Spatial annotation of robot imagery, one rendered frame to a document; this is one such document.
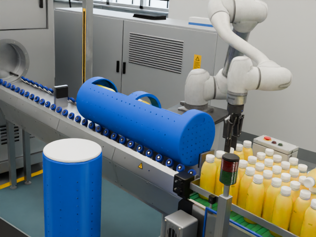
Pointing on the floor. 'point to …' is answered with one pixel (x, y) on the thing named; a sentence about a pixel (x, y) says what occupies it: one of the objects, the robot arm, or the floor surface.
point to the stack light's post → (223, 216)
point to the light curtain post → (87, 40)
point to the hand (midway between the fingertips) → (230, 144)
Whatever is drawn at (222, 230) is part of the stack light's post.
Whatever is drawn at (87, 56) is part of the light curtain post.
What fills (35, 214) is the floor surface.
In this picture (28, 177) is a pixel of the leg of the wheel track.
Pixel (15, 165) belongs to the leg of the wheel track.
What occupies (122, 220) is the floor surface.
